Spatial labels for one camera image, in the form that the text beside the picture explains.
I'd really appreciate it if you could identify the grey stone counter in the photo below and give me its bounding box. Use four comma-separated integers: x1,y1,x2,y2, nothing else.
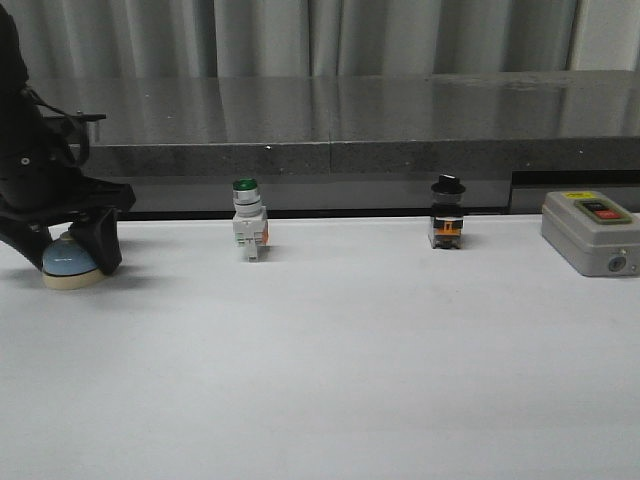
34,71,639,219

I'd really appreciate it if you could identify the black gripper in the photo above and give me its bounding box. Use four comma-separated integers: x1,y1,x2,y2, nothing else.
1,89,136,275

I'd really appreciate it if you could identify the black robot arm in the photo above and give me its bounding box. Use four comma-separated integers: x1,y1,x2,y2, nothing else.
1,11,136,275

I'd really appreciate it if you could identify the blue call bell cream base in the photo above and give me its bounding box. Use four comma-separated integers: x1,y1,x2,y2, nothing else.
42,231,105,290

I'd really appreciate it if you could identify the grey pleated curtain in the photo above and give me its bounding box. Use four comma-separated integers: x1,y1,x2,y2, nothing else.
5,0,639,78

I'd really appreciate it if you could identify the black selector switch orange body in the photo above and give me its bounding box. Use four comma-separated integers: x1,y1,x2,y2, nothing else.
428,174,466,249

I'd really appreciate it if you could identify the green pushbutton switch white body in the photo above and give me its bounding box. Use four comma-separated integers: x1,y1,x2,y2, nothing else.
232,178,269,261

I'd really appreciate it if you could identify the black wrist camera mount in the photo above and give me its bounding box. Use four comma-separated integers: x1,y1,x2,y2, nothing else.
44,113,107,168

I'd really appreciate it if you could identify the grey push button switch box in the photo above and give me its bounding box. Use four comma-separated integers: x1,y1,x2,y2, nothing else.
541,190,639,277

